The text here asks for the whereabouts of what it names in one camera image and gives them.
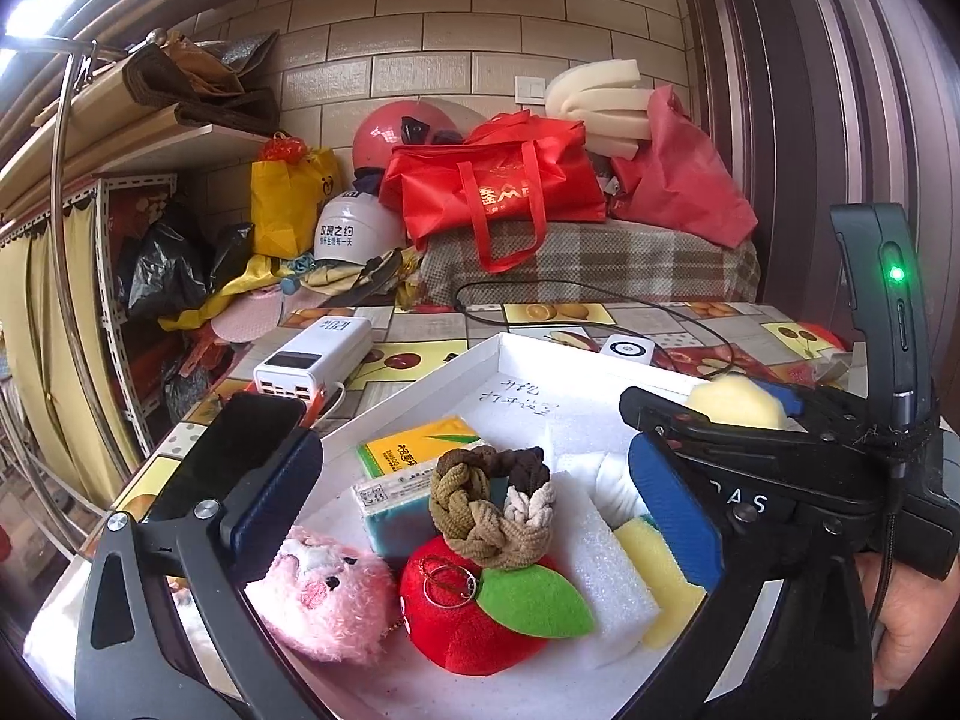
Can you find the yellow raincoat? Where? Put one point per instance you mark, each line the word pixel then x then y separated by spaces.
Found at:
pixel 247 281

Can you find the purple door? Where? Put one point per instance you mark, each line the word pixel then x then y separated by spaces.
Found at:
pixel 810 90

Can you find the yellow sponge block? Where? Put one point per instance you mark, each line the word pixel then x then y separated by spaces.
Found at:
pixel 660 585

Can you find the person's right hand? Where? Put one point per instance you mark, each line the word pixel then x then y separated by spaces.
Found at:
pixel 922 622

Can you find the steel pipe rail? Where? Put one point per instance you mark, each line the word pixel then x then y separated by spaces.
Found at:
pixel 61 135

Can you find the black helmet visor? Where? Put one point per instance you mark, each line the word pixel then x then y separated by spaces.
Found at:
pixel 367 277

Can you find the pale yellow round sponge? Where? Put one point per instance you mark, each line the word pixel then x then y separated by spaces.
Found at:
pixel 739 405

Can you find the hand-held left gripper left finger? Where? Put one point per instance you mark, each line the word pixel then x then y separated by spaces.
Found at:
pixel 274 510

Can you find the yellow shopping bag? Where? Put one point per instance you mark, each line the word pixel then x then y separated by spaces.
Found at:
pixel 285 195

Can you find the pink sun hat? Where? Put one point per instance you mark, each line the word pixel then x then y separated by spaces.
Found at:
pixel 247 319

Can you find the teal tissue pack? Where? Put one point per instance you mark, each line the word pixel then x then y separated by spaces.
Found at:
pixel 397 521

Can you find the green yellow tissue pack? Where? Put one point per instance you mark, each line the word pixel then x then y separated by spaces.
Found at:
pixel 412 450

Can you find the wooden shelf boards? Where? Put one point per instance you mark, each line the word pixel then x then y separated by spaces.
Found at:
pixel 112 142

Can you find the white cotton roll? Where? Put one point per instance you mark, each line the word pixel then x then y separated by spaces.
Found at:
pixel 619 484

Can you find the crumpled black plastic bag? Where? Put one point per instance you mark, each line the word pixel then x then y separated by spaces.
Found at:
pixel 186 390

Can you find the fruit print tablecloth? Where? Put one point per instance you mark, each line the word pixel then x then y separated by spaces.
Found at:
pixel 420 330

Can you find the white foam sheets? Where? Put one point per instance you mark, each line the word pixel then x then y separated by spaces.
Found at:
pixel 592 97

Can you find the small black plastic bag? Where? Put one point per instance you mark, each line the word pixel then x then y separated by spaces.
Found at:
pixel 231 251

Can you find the red tote bag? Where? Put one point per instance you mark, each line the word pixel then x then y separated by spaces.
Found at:
pixel 480 180

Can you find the yellow curtain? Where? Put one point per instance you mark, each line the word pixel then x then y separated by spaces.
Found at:
pixel 45 345

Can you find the pink helmet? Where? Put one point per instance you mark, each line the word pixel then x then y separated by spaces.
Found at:
pixel 382 135

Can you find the brown folded bags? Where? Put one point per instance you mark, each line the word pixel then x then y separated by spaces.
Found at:
pixel 202 82

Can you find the pink plush toy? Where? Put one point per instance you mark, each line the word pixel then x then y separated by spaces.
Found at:
pixel 330 592

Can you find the white foam block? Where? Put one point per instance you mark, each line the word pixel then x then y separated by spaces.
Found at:
pixel 600 570

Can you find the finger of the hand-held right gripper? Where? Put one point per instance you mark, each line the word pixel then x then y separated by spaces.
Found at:
pixel 660 420
pixel 787 397

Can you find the white metal rack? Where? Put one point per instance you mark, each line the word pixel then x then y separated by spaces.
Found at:
pixel 112 300

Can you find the white wall switch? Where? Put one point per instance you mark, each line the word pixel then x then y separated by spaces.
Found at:
pixel 531 88

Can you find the white power bank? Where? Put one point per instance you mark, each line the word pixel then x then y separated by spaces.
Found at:
pixel 315 356

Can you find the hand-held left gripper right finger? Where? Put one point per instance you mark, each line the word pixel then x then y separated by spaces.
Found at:
pixel 675 510

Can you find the plaid covered box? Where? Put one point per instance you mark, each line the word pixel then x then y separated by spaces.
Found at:
pixel 600 262

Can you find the red plastic bag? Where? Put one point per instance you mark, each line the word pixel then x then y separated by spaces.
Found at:
pixel 675 180

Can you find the white helmet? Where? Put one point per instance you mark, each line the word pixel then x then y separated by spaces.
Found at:
pixel 352 229

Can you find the large black plastic bag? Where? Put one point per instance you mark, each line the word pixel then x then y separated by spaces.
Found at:
pixel 169 270

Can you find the red apple plush toy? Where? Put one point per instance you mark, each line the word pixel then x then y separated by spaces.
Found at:
pixel 457 637

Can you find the white shallow box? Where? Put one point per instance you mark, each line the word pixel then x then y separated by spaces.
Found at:
pixel 525 405

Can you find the black smartphone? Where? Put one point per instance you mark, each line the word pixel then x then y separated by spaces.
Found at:
pixel 225 450

